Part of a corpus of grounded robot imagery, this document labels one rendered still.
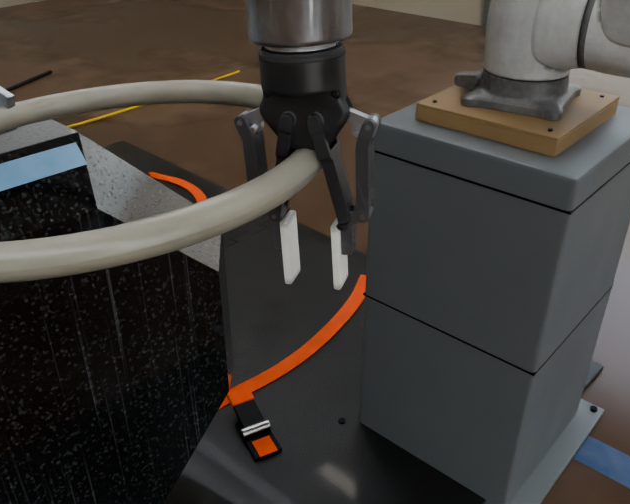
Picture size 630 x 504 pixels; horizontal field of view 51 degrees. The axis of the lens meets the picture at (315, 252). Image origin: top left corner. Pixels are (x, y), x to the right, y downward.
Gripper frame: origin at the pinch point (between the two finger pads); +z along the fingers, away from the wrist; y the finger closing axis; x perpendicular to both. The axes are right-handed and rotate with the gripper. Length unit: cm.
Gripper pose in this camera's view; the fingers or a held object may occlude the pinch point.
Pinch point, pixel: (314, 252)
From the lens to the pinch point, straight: 66.7
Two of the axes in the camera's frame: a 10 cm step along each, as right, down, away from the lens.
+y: -9.5, -0.9, 2.9
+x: -3.0, 4.6, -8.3
